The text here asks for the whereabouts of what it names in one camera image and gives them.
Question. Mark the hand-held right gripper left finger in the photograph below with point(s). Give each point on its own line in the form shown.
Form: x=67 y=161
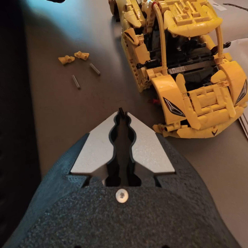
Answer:
x=93 y=153

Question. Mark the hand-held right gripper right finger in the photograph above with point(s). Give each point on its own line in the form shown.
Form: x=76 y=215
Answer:
x=153 y=153

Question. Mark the black connector pin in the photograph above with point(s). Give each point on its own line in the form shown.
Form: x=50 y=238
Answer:
x=121 y=111

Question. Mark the yellow brick toy car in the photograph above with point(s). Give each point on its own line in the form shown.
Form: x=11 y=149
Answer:
x=203 y=108

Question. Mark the thin grey axle piece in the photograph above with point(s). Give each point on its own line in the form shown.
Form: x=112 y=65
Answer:
x=76 y=81
x=95 y=69

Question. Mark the grey desk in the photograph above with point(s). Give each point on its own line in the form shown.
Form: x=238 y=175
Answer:
x=77 y=116

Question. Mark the open instruction booklet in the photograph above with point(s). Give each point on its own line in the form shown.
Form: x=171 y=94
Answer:
x=240 y=45

